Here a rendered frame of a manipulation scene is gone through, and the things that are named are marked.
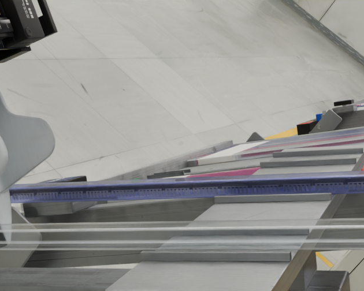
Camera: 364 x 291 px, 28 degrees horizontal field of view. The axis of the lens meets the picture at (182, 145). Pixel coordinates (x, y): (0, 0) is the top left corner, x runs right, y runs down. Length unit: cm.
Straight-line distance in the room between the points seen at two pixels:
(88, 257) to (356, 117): 145
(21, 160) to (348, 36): 928
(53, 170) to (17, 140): 209
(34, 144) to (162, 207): 34
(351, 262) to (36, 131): 186
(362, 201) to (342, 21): 902
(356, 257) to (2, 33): 189
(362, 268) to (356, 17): 758
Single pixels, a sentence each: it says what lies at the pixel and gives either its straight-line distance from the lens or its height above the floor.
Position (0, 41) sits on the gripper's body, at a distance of 39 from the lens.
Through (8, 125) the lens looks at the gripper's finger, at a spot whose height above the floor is 98.
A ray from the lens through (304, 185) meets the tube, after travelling 44.
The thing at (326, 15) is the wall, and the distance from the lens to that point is 971.
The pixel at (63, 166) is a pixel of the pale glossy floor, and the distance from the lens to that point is 255.
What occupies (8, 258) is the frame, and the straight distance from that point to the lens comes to 78.
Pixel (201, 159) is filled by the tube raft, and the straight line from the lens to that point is 119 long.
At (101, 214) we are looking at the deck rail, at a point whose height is 80.
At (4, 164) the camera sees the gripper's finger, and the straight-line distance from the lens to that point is 36.
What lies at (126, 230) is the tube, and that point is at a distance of 35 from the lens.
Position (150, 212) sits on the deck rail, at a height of 84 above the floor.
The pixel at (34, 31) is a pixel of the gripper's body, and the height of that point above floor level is 103.
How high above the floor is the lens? 116
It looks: 20 degrees down
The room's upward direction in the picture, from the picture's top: 36 degrees clockwise
